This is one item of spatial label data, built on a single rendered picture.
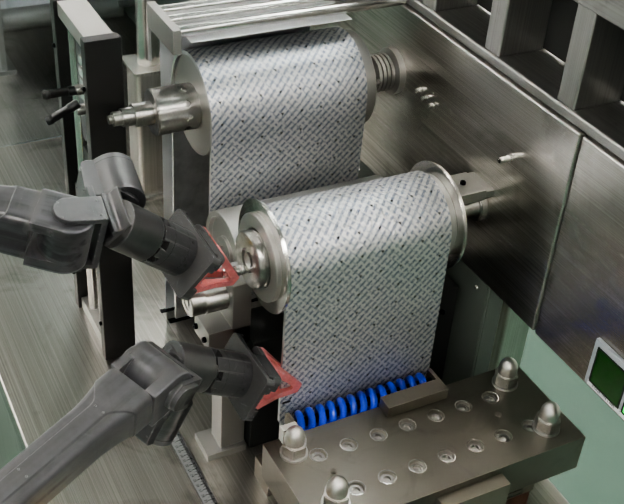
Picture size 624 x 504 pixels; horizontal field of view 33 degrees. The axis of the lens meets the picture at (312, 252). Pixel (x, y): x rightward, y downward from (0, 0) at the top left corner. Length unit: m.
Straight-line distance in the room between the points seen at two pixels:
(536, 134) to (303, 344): 0.39
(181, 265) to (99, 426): 0.21
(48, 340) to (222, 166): 0.47
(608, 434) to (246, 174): 1.78
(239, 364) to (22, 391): 0.46
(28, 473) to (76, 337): 0.65
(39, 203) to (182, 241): 0.17
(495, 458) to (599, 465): 1.53
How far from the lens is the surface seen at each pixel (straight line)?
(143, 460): 1.53
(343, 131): 1.50
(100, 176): 1.22
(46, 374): 1.67
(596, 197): 1.26
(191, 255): 1.22
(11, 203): 1.15
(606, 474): 2.90
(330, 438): 1.38
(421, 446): 1.39
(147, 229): 1.17
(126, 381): 1.18
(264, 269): 1.27
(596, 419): 3.04
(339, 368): 1.40
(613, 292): 1.28
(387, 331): 1.40
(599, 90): 1.29
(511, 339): 1.81
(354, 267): 1.30
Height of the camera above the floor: 2.02
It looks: 36 degrees down
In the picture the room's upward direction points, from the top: 4 degrees clockwise
